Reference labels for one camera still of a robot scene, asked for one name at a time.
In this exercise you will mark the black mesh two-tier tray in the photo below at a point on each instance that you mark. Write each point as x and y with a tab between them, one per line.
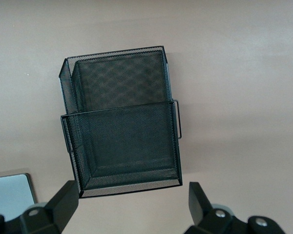
127	136

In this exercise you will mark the silver laptop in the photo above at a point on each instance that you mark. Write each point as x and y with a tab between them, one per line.
9	192

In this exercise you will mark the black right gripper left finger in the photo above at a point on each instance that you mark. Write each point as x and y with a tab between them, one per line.
63	202

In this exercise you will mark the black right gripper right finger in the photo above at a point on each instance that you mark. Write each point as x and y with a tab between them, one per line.
197	202

